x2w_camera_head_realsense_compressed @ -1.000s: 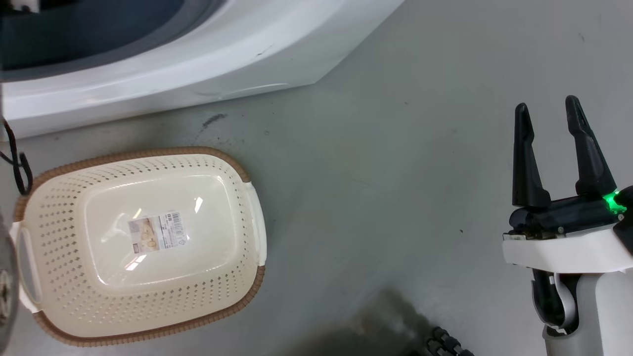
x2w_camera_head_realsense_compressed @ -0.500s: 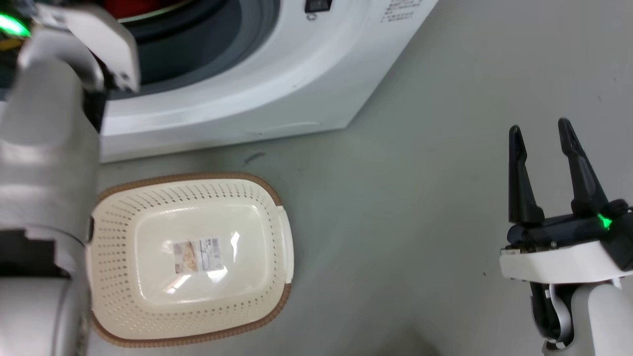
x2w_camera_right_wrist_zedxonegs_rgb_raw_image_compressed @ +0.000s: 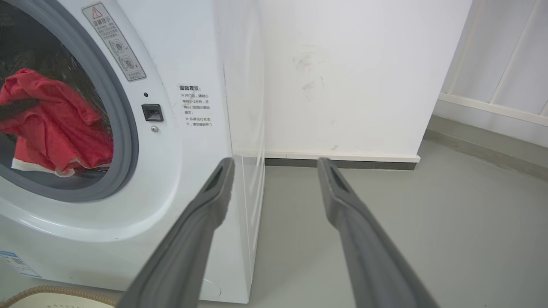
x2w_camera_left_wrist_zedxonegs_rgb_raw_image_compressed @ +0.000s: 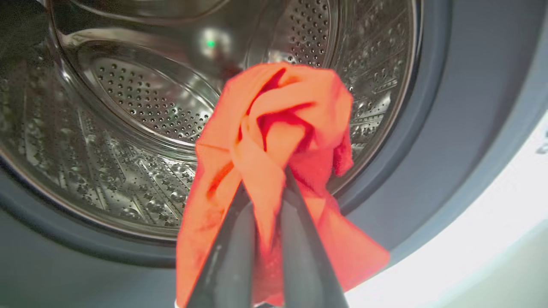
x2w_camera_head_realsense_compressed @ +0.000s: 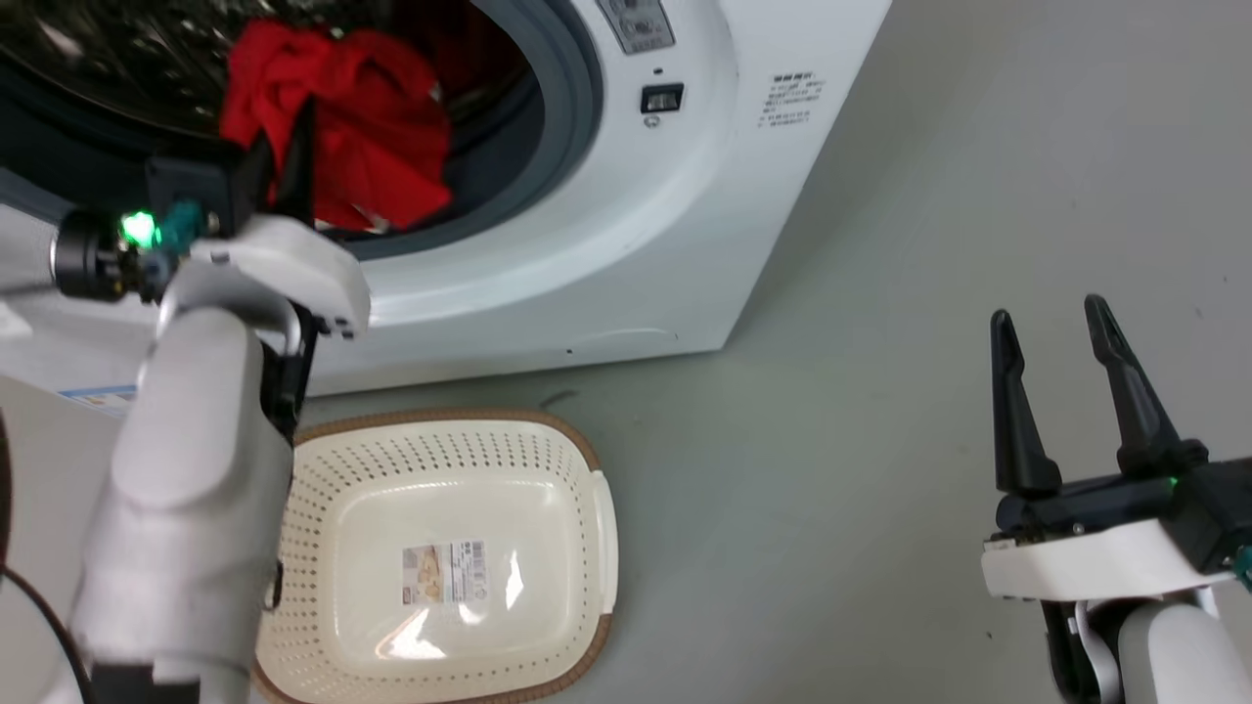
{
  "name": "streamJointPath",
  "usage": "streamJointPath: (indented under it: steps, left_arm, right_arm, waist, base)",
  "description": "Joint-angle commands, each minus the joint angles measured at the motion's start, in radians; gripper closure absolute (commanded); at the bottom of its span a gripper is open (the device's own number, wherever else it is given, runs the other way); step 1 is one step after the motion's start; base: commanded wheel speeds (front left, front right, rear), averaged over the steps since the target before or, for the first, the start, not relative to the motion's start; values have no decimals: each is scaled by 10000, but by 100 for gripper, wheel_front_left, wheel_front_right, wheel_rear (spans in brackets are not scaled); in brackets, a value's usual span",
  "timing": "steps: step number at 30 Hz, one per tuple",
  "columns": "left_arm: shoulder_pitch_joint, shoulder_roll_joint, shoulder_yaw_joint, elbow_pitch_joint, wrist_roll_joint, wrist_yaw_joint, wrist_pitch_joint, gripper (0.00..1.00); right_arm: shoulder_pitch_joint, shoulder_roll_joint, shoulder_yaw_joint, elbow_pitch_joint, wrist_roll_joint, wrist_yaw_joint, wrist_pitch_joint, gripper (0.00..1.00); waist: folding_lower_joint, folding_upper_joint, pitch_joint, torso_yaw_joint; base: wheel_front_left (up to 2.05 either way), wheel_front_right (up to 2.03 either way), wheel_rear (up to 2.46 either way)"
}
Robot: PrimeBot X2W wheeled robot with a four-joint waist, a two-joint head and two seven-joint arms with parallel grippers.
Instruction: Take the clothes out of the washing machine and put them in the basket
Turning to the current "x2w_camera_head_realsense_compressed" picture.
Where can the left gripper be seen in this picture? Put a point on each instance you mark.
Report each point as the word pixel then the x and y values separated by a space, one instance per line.
pixel 293 264

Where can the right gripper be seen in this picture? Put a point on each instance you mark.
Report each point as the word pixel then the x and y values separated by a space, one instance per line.
pixel 1095 557

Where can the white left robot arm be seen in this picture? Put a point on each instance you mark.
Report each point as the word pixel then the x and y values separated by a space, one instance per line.
pixel 186 489

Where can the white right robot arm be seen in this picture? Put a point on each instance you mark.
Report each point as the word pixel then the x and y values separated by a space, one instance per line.
pixel 1174 655

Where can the cream perforated laundry basket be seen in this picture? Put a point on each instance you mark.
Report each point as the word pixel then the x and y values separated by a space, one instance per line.
pixel 440 469

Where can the white front-load washing machine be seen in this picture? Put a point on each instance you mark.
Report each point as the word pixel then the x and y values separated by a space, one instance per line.
pixel 675 244

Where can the red garment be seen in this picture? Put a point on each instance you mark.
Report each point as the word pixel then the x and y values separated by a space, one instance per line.
pixel 381 127

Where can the black door latch socket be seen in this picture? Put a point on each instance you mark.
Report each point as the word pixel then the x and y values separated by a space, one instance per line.
pixel 662 100

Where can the paper label sticker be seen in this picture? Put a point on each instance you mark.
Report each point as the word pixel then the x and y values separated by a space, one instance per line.
pixel 445 572

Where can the black wrist camera green light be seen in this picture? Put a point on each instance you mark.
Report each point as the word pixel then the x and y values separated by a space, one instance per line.
pixel 88 259

